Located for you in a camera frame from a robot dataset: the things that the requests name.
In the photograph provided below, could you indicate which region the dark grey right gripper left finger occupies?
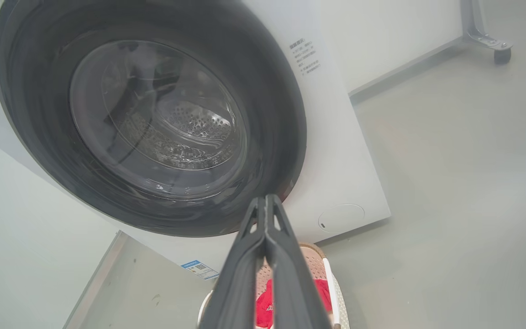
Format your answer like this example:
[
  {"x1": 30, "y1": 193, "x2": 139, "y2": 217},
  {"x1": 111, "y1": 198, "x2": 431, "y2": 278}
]
[{"x1": 198, "y1": 196, "x2": 268, "y2": 329}]

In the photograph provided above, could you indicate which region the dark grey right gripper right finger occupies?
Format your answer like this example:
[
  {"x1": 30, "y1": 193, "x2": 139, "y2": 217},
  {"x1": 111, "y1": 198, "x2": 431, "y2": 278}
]
[{"x1": 265, "y1": 194, "x2": 332, "y2": 329}]

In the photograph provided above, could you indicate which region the cream perforated laundry basket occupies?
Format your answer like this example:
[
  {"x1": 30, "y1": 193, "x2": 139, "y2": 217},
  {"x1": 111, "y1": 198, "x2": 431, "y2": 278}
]
[{"x1": 198, "y1": 243, "x2": 350, "y2": 329}]

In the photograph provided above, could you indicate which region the red garment with white print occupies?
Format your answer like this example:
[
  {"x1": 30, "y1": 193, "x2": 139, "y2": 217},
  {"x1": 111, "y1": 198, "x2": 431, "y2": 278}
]
[{"x1": 255, "y1": 279, "x2": 333, "y2": 329}]

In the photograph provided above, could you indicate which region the blue energy label sticker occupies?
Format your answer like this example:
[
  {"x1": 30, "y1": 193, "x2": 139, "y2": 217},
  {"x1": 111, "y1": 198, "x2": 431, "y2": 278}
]
[{"x1": 181, "y1": 260, "x2": 220, "y2": 280}]

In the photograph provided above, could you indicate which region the white front-load washing machine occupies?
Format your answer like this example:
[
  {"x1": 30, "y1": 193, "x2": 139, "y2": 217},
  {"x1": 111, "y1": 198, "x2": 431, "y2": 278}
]
[{"x1": 0, "y1": 0, "x2": 391, "y2": 281}]

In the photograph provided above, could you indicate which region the white partition with caster foot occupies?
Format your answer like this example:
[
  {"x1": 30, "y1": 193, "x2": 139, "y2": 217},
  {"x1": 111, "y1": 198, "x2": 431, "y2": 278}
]
[{"x1": 313, "y1": 0, "x2": 513, "y2": 96}]

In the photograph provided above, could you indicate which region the dark round washing machine door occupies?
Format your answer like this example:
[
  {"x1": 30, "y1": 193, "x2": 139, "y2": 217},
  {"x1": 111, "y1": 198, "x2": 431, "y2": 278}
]
[{"x1": 0, "y1": 0, "x2": 308, "y2": 238}]

